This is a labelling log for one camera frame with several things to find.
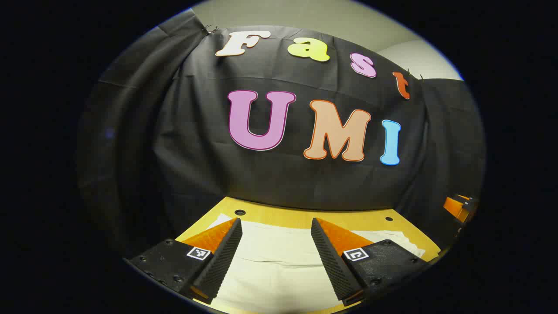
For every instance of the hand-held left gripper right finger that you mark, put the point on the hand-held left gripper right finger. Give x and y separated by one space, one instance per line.
333 261

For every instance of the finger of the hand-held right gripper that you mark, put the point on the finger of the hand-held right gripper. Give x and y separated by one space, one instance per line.
455 207

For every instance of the white jeans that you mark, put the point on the white jeans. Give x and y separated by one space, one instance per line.
279 266

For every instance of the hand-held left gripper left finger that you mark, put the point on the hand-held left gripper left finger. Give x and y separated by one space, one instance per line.
223 257

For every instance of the black backdrop cloth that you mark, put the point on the black backdrop cloth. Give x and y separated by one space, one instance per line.
209 131

